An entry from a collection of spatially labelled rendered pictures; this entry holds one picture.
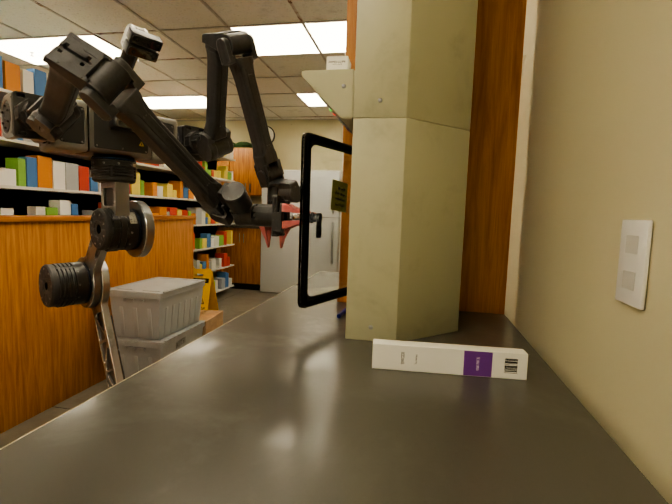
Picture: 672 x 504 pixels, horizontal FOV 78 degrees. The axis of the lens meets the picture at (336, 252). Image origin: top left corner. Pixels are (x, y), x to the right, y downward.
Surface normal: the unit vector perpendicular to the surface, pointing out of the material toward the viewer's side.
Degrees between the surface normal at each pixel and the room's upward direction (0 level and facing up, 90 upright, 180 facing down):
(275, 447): 0
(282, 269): 90
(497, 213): 90
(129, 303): 95
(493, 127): 90
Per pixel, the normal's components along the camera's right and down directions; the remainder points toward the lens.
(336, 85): -0.19, 0.08
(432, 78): 0.55, 0.10
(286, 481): 0.04, -1.00
